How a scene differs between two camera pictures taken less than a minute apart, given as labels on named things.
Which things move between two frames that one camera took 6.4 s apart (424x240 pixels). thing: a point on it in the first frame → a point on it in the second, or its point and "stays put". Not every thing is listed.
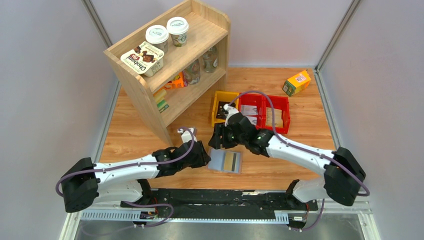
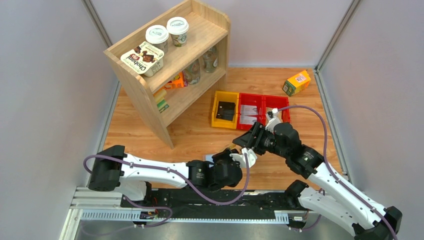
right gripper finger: x=216 y=140 → x=248 y=140
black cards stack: x=221 y=113 stays put
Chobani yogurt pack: x=145 y=59 stays put
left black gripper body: x=201 y=156 → x=227 y=157
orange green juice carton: x=297 y=83 stays put
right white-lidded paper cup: x=177 y=27 stays put
